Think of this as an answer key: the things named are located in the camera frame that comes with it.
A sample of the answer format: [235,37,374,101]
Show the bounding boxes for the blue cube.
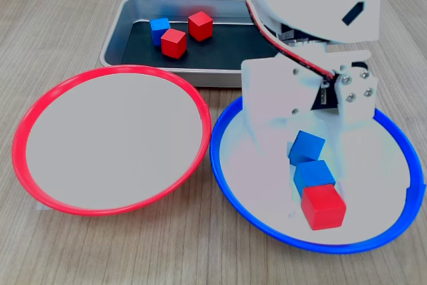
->
[293,160,336,200]
[287,129,326,166]
[149,17,172,47]

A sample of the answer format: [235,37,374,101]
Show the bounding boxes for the white plate blue rim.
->
[209,95,427,254]

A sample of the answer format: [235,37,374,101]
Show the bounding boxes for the red cube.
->
[300,183,348,231]
[160,28,187,59]
[187,11,214,43]

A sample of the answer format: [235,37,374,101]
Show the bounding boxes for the black mat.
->
[120,19,280,70]

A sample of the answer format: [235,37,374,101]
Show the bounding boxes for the white plate red rim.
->
[11,64,213,217]

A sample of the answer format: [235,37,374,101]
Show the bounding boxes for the steel tray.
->
[99,0,284,89]

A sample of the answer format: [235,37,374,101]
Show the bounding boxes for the red black servo cable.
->
[244,0,338,81]

